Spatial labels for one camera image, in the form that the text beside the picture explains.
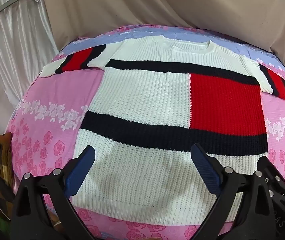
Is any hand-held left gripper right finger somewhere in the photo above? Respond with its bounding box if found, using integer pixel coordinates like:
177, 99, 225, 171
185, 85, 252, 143
190, 143, 276, 240

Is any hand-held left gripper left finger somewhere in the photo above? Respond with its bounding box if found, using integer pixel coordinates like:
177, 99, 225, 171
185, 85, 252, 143
9, 145, 96, 240

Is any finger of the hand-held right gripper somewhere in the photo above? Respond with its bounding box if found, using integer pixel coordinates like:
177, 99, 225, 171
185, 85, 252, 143
257, 156, 285, 198

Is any white red navy knit sweater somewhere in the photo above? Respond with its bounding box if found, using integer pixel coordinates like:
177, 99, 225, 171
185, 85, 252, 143
39, 35, 285, 224

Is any pink floral bed sheet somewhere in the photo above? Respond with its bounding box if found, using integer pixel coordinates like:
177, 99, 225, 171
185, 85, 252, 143
4, 24, 285, 240

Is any white satin curtain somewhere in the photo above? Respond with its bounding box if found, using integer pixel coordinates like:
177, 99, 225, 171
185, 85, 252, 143
0, 0, 60, 140

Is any beige cloth backdrop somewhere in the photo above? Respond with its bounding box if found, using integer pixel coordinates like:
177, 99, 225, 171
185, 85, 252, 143
41, 0, 285, 64

